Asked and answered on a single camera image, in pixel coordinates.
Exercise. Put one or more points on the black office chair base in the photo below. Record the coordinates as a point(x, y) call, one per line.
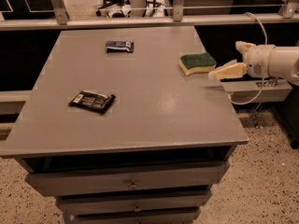
point(113, 0)

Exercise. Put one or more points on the metal railing frame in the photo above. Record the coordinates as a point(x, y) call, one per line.
point(81, 14)

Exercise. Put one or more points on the blue snack bar wrapper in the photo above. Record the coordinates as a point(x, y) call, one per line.
point(120, 46)

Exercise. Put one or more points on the top grey drawer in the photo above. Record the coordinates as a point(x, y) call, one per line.
point(128, 179)

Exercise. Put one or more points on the grey drawer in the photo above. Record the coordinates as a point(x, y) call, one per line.
point(128, 179)
point(142, 217)
point(134, 202)

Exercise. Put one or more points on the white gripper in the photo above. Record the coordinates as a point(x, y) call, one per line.
point(257, 61)

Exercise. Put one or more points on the green and yellow sponge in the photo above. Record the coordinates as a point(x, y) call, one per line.
point(197, 63)

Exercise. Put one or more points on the black rxbar chocolate wrapper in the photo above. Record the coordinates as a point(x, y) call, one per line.
point(93, 101)

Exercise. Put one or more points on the grey drawer cabinet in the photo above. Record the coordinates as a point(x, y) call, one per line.
point(159, 117)

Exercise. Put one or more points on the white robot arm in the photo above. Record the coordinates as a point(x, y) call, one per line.
point(284, 63)

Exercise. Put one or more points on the bottom grey drawer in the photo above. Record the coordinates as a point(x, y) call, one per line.
point(142, 217)

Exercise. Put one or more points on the middle grey drawer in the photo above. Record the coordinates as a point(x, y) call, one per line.
point(134, 202)

